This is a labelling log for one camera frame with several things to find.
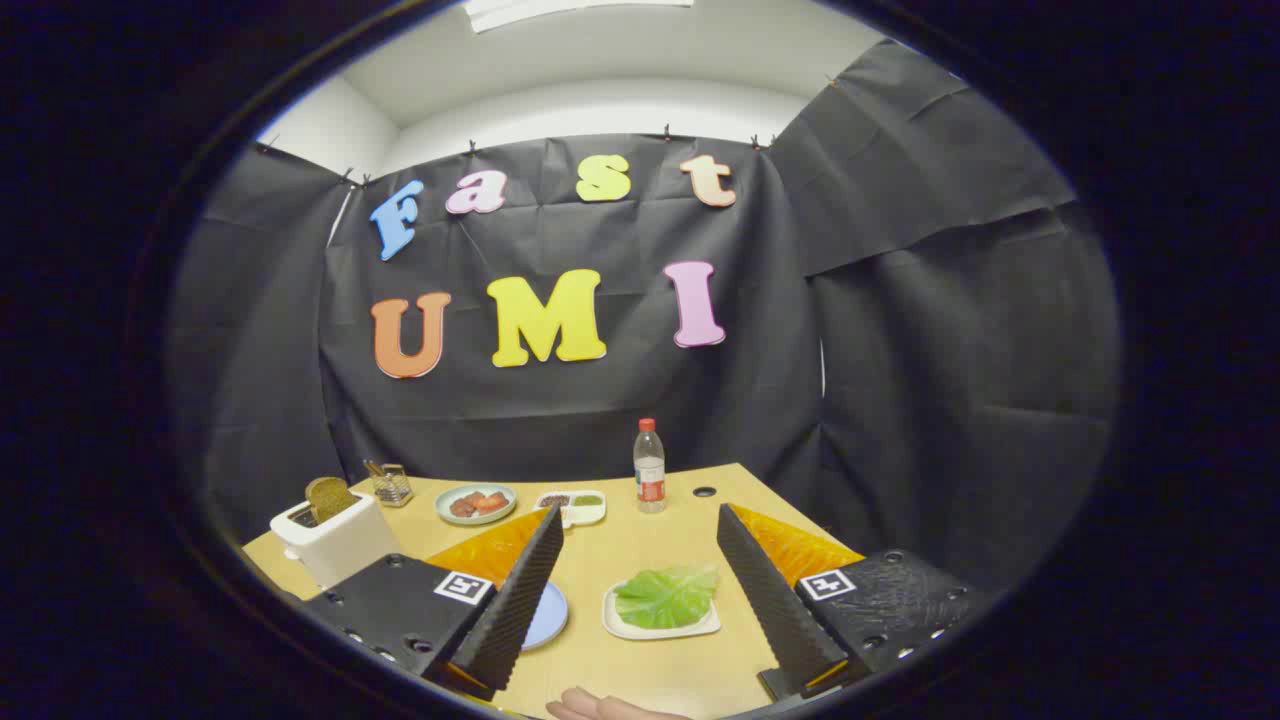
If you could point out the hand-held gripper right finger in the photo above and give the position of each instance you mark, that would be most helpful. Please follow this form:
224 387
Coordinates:
765 600

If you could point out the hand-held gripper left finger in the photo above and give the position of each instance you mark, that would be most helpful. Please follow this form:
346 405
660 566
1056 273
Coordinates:
520 600

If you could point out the green lettuce leaf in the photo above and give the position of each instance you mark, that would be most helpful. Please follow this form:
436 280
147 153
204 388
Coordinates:
665 598

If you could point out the brown bread slice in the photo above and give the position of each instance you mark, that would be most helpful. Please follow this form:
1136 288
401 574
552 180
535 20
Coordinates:
328 497

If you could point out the blue round plate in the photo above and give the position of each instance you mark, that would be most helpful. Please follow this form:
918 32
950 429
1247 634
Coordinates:
545 615

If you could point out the pale green round plate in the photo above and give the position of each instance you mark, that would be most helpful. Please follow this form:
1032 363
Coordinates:
480 520

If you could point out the red tomato slice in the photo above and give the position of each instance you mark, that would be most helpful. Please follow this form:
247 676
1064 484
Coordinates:
492 503

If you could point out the brown meat pieces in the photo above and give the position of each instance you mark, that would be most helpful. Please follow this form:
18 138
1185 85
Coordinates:
463 506

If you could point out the white square plate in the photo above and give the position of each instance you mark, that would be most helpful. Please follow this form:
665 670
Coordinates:
660 633

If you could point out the white divided dish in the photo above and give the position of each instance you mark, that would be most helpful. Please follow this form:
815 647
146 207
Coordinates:
590 513

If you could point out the clear bottle with red cap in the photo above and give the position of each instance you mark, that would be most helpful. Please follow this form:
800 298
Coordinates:
649 470

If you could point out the white toaster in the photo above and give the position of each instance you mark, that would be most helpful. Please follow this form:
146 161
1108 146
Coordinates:
340 545

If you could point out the ceiling light panel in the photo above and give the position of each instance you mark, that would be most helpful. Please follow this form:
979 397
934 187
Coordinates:
570 12

